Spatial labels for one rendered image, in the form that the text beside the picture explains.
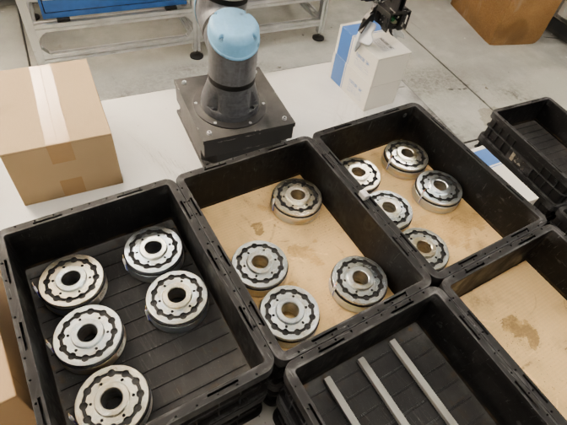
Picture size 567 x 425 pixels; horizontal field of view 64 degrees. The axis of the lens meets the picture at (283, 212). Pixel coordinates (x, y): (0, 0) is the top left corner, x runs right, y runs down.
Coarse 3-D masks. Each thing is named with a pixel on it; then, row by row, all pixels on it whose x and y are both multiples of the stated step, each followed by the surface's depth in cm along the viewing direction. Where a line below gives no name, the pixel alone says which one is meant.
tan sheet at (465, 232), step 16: (368, 160) 107; (384, 176) 104; (400, 192) 101; (416, 208) 99; (464, 208) 100; (416, 224) 96; (432, 224) 96; (448, 224) 97; (464, 224) 97; (480, 224) 98; (448, 240) 94; (464, 240) 94; (480, 240) 95; (496, 240) 95; (464, 256) 92
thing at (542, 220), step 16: (384, 112) 103; (336, 128) 98; (320, 144) 93; (464, 144) 98; (336, 160) 92; (480, 160) 96; (352, 176) 89; (496, 176) 93; (512, 192) 90; (528, 208) 88; (528, 224) 85; (544, 224) 86; (512, 240) 82; (416, 256) 78; (480, 256) 79; (432, 272) 76; (448, 272) 76
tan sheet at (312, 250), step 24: (264, 192) 97; (216, 216) 91; (240, 216) 92; (264, 216) 93; (240, 240) 88; (264, 240) 89; (288, 240) 89; (312, 240) 90; (336, 240) 91; (288, 264) 86; (312, 264) 87; (312, 288) 83; (288, 312) 80; (336, 312) 81
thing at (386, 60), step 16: (352, 32) 134; (384, 32) 136; (336, 48) 142; (352, 48) 135; (368, 48) 129; (384, 48) 130; (400, 48) 131; (352, 64) 137; (368, 64) 131; (384, 64) 129; (400, 64) 132; (368, 80) 133; (384, 80) 134
